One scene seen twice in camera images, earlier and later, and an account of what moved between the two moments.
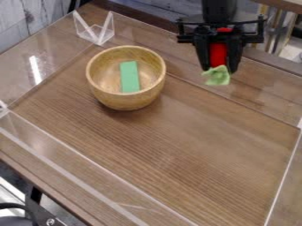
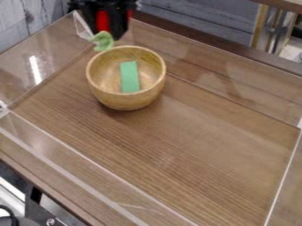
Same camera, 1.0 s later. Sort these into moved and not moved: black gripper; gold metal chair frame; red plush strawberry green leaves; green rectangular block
Moved: red plush strawberry green leaves; black gripper
Not moved: green rectangular block; gold metal chair frame
